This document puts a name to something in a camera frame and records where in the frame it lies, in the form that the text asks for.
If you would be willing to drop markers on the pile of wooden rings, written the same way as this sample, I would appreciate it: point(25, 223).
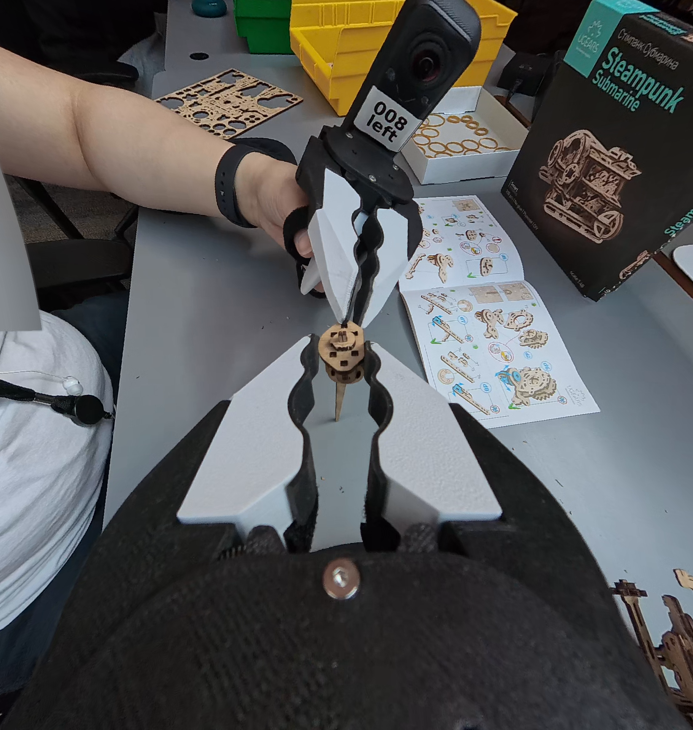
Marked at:
point(459, 149)

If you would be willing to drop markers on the wooden parts sheet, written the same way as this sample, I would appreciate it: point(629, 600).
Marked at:
point(286, 102)

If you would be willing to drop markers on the small wooden model assembly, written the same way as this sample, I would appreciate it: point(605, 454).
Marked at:
point(341, 353)

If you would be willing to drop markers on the grey desk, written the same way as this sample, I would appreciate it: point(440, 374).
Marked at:
point(209, 342)

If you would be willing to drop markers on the teal round object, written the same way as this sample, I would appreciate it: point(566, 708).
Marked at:
point(209, 7)

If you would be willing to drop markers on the green plastic bin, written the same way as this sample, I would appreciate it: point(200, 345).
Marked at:
point(261, 25)

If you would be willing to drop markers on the black model kit box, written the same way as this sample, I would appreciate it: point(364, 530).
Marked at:
point(609, 142)

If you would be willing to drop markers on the yellow plastic bin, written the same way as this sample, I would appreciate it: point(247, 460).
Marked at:
point(318, 68)

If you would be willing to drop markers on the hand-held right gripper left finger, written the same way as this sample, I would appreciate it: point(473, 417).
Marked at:
point(249, 456)

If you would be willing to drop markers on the open instruction booklet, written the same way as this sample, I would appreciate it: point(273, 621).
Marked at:
point(495, 342)

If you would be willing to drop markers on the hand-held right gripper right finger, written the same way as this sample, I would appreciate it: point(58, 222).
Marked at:
point(438, 456)

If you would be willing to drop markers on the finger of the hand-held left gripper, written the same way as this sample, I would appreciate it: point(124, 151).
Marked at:
point(335, 228)
point(393, 245)

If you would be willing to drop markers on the black device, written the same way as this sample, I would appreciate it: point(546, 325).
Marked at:
point(523, 71)

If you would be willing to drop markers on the pointed wooden stick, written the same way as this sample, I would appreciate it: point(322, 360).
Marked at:
point(339, 402)

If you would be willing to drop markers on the person's left forearm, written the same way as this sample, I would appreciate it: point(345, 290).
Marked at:
point(124, 142)

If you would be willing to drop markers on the person's white shirt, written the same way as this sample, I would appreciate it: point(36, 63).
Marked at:
point(32, 513)

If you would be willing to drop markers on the black wristband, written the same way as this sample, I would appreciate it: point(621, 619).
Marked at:
point(229, 188)

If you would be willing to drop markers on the person's left hand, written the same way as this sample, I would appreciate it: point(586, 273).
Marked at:
point(272, 194)

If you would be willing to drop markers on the white cardboard tray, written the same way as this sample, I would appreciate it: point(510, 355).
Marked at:
point(466, 168)

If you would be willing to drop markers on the large wooden model frame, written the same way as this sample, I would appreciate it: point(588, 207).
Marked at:
point(683, 639)

